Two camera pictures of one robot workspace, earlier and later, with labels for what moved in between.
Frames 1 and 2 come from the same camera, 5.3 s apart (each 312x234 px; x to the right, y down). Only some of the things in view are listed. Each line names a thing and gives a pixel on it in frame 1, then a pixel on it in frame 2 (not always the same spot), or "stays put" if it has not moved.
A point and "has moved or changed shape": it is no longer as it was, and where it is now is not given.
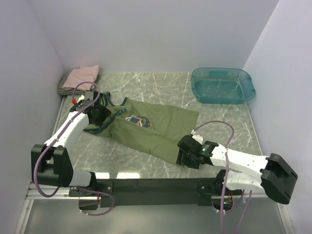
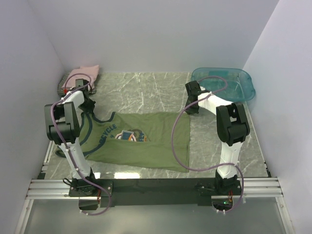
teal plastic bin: (222, 86) stays put
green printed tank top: (157, 129) has moved or changed shape
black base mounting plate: (150, 192) stays put
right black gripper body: (187, 159) → (193, 109)
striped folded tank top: (63, 91) stays put
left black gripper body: (102, 113) → (87, 106)
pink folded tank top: (83, 74) stays put
